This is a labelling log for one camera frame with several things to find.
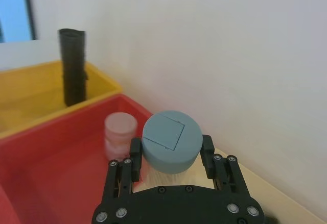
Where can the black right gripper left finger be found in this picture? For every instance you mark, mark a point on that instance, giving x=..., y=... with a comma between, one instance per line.
x=124, y=178

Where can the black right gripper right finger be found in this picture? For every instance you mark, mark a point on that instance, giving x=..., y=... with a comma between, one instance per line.
x=227, y=175

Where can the white bottle with blue-grey cap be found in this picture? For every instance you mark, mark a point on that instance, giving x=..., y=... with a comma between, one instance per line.
x=168, y=142

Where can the translucent pink lidded jar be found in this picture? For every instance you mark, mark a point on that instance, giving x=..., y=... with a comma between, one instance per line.
x=120, y=132

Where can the red plastic bin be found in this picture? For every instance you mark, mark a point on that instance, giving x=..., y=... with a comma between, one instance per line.
x=58, y=168

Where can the black ribbed tube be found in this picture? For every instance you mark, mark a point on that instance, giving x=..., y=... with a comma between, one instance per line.
x=73, y=68

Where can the yellow plastic bin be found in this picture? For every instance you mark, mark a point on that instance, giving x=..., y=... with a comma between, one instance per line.
x=33, y=96

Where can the blue window with dark frame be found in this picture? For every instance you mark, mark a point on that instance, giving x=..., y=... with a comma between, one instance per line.
x=12, y=9

